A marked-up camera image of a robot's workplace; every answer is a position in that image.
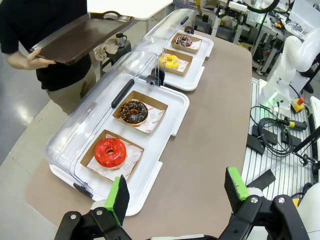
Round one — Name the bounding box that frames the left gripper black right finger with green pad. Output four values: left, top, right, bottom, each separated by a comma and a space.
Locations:
217, 166, 310, 240

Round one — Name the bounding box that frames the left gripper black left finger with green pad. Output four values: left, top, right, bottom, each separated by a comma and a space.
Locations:
54, 174, 131, 240

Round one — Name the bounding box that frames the chocolate donut with nut bits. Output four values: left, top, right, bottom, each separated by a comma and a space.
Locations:
119, 100, 149, 126

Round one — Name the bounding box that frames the dark donut with colourful sprinkles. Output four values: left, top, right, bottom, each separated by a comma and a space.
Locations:
174, 34, 193, 48

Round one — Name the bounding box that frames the dark brown serving tray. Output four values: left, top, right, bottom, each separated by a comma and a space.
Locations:
29, 10, 133, 66

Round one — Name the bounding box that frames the person's right forearm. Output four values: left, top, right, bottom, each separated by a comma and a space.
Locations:
4, 51, 32, 70

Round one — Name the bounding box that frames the red glazed donut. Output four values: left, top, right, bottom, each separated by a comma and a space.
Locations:
94, 137, 128, 167

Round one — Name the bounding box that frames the yellow sprinkled donut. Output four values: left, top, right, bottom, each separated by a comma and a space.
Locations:
158, 53, 181, 71

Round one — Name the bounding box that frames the person in black shirt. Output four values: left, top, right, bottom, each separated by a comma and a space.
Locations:
0, 0, 97, 116

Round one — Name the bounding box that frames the person's right hand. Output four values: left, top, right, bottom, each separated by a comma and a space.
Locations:
26, 48, 57, 71

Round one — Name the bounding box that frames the black flat mounting plate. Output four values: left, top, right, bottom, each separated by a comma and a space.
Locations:
246, 168, 277, 190

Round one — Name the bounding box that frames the white red-printed paper liner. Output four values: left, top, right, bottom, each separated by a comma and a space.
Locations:
86, 133, 144, 181
162, 53, 191, 73
119, 98, 166, 133
174, 34, 202, 50

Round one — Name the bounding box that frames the yellow emergency stop button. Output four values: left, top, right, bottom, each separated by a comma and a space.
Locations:
289, 97, 306, 113

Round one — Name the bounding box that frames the white display tray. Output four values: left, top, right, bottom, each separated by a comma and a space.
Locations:
49, 86, 191, 217
159, 31, 215, 92

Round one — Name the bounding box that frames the grey side stand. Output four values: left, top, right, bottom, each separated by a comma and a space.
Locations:
99, 39, 133, 76

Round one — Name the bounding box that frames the beige crumpled cloth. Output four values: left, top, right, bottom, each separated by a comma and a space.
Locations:
93, 39, 119, 61

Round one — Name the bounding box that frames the steel travel mug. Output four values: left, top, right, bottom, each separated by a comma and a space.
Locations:
115, 32, 128, 48

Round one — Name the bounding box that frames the white rectangular table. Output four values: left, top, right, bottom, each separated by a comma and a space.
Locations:
86, 0, 175, 21

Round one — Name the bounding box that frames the black coiled cable bundle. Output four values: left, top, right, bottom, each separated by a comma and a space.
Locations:
249, 104, 296, 155

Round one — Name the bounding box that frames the yellow black enabling switch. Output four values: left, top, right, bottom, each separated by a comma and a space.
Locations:
282, 118, 307, 131

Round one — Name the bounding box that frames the clear display lid black handle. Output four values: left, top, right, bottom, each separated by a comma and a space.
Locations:
44, 51, 166, 198
129, 8, 196, 87

